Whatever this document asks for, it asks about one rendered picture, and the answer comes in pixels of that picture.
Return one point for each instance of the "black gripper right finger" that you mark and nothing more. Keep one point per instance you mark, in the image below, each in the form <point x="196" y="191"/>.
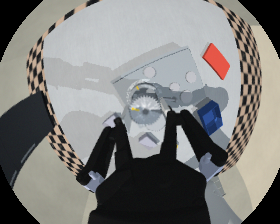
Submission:
<point x="210" y="156"/>

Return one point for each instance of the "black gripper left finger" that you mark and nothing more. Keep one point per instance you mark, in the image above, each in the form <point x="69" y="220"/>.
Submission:
<point x="96" y="168"/>

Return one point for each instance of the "white toothed gear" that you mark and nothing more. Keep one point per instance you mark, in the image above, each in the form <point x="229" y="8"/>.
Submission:
<point x="144" y="101"/>

